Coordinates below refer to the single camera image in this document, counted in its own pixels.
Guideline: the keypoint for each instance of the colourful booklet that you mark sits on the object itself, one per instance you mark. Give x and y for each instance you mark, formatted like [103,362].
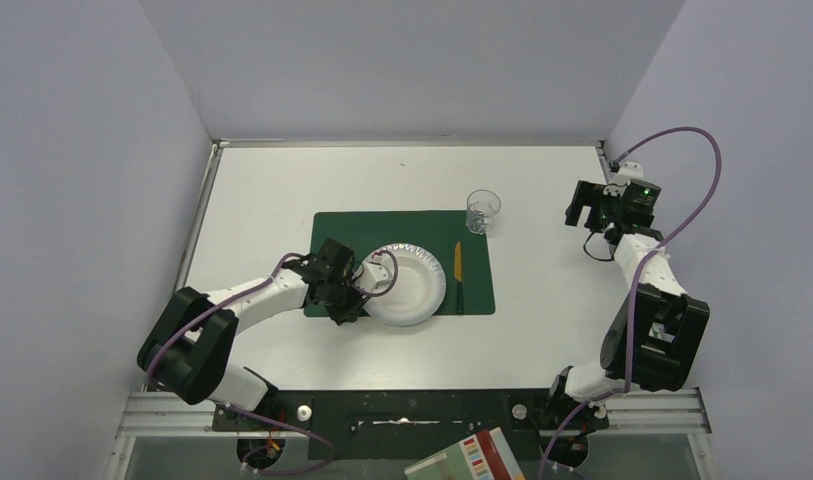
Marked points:
[485,455]

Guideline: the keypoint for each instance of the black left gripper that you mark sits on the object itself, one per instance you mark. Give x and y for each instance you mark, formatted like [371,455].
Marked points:
[352,287]

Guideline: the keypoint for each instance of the green placemat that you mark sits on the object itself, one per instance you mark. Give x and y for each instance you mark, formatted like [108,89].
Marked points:
[437,231]

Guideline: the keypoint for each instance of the aluminium frame rail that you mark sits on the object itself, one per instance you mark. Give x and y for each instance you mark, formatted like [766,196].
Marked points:
[163,415]

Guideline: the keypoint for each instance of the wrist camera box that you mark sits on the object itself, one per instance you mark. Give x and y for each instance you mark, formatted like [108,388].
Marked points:
[374,279]
[627,172]

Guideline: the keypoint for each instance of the gold knife black handle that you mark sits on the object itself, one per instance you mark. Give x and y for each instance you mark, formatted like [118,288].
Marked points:
[458,276]

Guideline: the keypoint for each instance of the clear plastic cup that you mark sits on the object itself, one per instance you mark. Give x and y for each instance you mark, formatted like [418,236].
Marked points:
[482,206]

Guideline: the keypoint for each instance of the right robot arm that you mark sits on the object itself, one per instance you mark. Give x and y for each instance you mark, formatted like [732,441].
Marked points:
[654,337]

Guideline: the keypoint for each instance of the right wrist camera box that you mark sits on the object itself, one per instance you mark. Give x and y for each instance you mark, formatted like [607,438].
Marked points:
[627,172]

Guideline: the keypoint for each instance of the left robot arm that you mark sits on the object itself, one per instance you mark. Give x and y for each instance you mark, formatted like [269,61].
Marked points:
[187,352]

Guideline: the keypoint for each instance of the white plate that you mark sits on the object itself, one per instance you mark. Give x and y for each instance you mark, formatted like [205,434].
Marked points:
[419,288]

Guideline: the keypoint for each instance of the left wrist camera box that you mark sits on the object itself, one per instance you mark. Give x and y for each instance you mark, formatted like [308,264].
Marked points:
[374,279]

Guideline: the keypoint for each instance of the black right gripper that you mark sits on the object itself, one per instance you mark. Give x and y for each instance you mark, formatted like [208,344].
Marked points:
[579,204]

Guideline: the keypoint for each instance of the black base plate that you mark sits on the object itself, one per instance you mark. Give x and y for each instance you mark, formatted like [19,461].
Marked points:
[411,424]

